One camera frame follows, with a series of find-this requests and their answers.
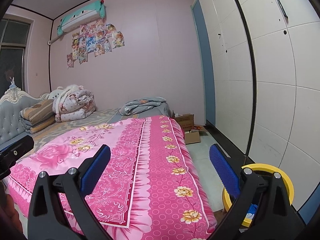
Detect grey tufted headboard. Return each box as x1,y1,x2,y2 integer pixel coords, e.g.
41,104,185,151
0,81,49,149

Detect covered air conditioner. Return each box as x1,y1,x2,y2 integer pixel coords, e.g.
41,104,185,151
57,0,106,37

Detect grey folded blanket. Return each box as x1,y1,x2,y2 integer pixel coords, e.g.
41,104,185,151
118,96,170,116

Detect yellow trash bin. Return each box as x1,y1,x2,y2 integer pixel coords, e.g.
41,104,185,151
218,163,295,228

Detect black wardrobe handle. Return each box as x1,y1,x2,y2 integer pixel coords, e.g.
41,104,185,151
276,0,289,20

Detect cardboard box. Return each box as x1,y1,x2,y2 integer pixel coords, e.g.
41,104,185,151
173,114,202,145

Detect folded floral quilt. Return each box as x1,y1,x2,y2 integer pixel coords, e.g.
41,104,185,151
48,85,96,122

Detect white wardrobe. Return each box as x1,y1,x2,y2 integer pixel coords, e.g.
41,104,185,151
191,0,319,223

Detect striped brown pillow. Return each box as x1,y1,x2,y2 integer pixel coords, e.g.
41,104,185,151
20,99,55,134

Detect pink floral bedspread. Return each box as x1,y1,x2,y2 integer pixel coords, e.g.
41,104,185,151
6,115,217,239

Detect dark window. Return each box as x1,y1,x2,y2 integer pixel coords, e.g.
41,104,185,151
0,18,30,95

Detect anime wall posters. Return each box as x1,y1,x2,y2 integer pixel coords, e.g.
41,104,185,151
66,20,125,68

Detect blue rubber glove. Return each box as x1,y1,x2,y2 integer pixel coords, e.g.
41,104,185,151
246,204,258,219

